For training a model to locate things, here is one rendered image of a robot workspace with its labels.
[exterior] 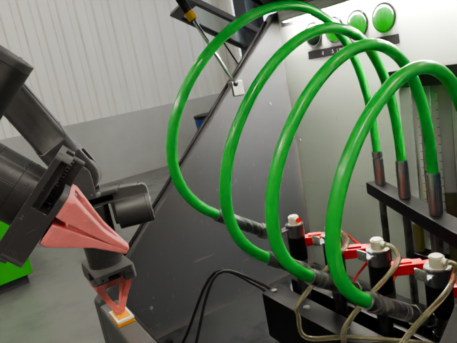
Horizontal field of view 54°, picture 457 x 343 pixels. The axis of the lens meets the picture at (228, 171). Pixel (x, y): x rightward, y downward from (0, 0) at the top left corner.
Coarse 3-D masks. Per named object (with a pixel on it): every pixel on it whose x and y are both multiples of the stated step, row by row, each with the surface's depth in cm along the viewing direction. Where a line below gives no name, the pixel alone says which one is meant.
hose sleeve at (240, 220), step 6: (240, 216) 63; (222, 222) 61; (240, 222) 62; (246, 222) 63; (252, 222) 64; (240, 228) 63; (246, 228) 63; (252, 228) 64; (258, 228) 64; (258, 234) 65
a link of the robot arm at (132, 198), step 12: (84, 168) 70; (84, 180) 70; (84, 192) 70; (96, 192) 73; (108, 192) 72; (120, 192) 73; (132, 192) 74; (144, 192) 74; (120, 204) 73; (132, 204) 73; (144, 204) 73; (120, 216) 72; (132, 216) 73; (144, 216) 74
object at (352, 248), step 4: (352, 244) 62; (356, 244) 62; (360, 244) 62; (364, 244) 62; (368, 244) 62; (348, 248) 61; (352, 248) 61; (356, 248) 61; (360, 248) 61; (364, 248) 61; (344, 252) 61; (348, 252) 61; (352, 252) 61; (344, 256) 61; (348, 256) 61; (352, 256) 61; (356, 256) 61
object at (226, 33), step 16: (288, 0) 64; (240, 16) 60; (256, 16) 61; (320, 16) 67; (224, 32) 59; (208, 48) 58; (352, 64) 72; (192, 80) 57; (368, 96) 74; (176, 112) 56; (176, 128) 56; (176, 144) 57; (176, 160) 57; (176, 176) 57; (208, 208) 60
